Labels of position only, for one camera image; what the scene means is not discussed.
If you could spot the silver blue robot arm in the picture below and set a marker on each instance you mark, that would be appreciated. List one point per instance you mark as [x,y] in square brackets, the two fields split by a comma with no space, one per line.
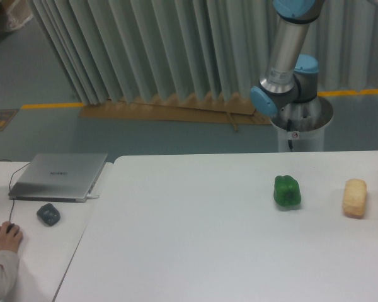
[278,85]

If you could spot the silver closed laptop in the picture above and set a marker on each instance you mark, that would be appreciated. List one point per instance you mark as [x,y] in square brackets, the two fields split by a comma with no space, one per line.
[59,177]

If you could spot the black computer mouse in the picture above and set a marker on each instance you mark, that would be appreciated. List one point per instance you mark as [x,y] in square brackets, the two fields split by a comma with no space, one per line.
[9,228]

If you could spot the green bell pepper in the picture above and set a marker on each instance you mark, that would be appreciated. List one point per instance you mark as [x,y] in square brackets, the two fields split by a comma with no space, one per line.
[286,191]

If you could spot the dark grey round device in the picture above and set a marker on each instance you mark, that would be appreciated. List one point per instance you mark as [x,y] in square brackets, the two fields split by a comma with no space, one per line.
[48,214]

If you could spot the pale green pleated curtain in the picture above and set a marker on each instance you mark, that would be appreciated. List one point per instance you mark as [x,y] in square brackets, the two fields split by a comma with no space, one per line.
[113,50]

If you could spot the white usb plug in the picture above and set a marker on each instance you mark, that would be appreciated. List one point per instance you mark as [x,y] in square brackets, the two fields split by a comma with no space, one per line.
[90,196]

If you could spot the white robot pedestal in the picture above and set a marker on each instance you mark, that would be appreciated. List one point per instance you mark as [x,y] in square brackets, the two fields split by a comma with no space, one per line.
[301,126]

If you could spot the person's hand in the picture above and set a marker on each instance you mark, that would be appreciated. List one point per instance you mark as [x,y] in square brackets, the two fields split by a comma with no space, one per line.
[10,241]

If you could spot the cardboard box with plastic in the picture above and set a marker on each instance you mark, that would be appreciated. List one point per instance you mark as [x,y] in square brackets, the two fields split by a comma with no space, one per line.
[14,15]

